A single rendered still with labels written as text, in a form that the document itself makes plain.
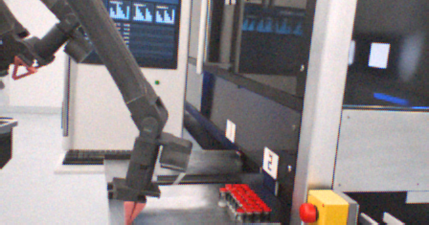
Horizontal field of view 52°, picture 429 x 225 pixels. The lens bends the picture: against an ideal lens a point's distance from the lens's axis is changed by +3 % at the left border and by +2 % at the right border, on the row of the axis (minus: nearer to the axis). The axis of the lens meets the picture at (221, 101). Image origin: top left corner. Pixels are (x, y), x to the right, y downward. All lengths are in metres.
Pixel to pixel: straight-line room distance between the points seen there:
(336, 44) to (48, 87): 5.74
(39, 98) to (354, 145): 5.76
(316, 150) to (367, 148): 0.13
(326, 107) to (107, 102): 1.11
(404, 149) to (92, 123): 1.24
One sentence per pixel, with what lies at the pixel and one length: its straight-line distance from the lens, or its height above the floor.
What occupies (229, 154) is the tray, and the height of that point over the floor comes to 0.90.
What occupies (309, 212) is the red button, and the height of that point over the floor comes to 1.01.
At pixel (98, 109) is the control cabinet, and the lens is 1.86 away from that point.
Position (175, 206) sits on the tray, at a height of 0.88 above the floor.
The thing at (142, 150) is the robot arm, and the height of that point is 1.08.
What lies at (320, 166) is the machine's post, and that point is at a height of 1.08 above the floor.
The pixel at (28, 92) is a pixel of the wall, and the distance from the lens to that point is 6.50.
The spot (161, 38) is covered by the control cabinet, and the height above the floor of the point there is 1.29.
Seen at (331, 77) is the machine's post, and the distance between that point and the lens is 0.94.
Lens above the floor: 1.35
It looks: 9 degrees down
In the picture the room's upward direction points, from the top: 5 degrees clockwise
